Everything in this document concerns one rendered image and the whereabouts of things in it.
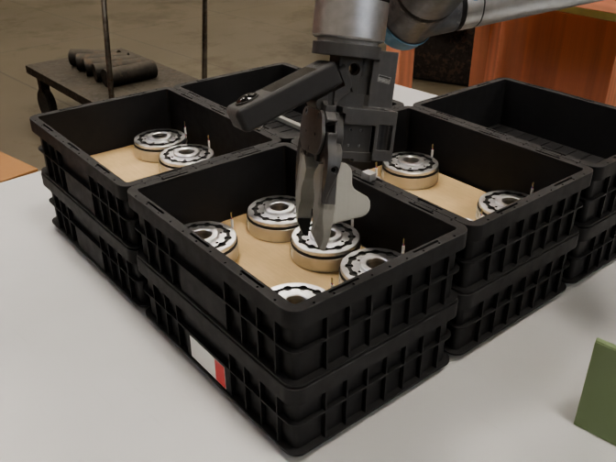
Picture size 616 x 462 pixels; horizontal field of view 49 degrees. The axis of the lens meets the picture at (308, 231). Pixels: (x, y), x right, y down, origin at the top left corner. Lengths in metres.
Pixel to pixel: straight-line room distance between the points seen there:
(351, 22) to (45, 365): 0.67
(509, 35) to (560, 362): 3.06
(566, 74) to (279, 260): 2.98
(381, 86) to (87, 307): 0.67
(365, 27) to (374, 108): 0.09
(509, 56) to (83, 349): 3.27
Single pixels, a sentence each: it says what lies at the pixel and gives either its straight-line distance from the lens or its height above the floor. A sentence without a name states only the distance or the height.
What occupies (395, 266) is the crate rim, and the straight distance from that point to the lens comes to 0.80.
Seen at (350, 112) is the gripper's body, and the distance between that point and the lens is 0.69.
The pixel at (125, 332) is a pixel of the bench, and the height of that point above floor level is 0.70.
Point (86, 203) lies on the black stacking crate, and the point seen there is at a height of 0.84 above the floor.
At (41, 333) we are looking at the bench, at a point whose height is 0.70.
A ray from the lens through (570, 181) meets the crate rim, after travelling 1.07.
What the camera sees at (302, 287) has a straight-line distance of 0.88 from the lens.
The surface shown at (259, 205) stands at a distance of 1.08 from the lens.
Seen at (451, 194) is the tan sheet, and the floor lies 0.83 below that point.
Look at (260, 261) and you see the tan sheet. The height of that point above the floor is 0.83.
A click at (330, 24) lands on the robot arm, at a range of 0.69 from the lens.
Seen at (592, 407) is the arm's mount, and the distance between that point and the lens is 0.95.
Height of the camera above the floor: 1.35
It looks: 29 degrees down
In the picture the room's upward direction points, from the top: straight up
